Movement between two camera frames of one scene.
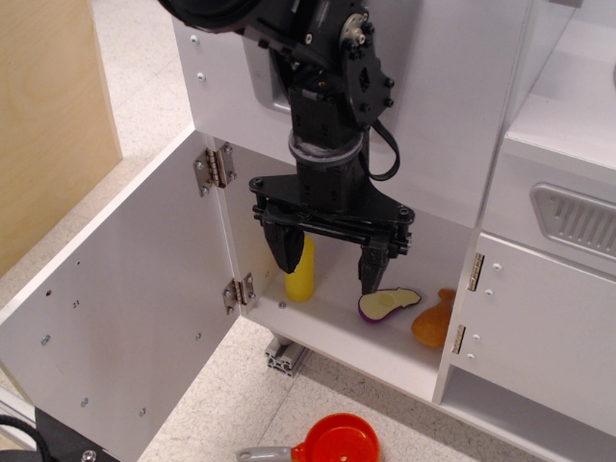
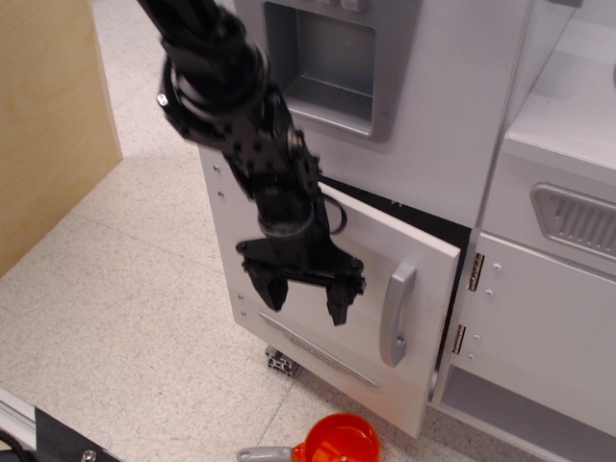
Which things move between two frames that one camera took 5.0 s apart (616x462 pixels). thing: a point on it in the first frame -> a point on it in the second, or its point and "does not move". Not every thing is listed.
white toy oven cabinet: (531, 355) does not move
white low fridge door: (112, 339) -> (381, 360)
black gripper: (332, 191) -> (297, 244)
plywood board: (58, 133) does not move
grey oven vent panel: (576, 218) does not move
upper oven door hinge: (476, 269) does not move
